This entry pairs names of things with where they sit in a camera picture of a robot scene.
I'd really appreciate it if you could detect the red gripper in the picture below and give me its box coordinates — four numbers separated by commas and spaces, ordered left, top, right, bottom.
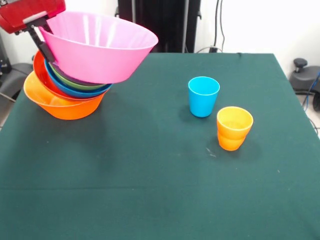
0, 0, 66, 63

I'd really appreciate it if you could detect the red bowl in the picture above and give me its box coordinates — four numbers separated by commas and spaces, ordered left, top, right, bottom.
32, 50, 108, 101

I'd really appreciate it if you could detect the green bowl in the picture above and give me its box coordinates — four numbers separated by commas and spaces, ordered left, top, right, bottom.
48, 62, 108, 91

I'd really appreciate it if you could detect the pink bowl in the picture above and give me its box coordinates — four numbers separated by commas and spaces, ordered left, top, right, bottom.
38, 11, 159, 85

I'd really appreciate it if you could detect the purple bowl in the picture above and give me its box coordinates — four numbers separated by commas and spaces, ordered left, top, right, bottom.
57, 67, 111, 87

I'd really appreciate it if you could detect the large blue bowl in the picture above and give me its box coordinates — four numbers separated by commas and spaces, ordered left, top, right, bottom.
44, 59, 113, 99

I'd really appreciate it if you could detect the blue cup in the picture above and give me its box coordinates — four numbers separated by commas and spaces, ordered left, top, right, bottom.
188, 76, 221, 118

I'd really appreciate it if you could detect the black office chair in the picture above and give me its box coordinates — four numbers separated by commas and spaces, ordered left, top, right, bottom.
0, 32, 35, 101

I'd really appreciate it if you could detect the orange bowl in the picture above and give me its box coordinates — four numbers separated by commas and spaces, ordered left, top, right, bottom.
23, 70, 106, 121

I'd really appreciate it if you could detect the dark green table cloth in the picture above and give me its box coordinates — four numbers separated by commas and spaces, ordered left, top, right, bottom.
0, 51, 320, 240

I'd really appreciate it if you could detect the orange cup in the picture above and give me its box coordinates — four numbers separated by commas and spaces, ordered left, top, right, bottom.
216, 106, 254, 141
217, 129, 247, 152

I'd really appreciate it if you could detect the black chair base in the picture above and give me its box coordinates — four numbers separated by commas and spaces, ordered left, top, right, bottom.
289, 57, 320, 113

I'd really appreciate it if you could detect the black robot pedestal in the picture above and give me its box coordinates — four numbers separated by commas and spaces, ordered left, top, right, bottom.
114, 0, 203, 53

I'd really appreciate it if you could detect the black wall cable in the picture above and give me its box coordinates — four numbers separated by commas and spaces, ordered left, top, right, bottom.
214, 0, 226, 48

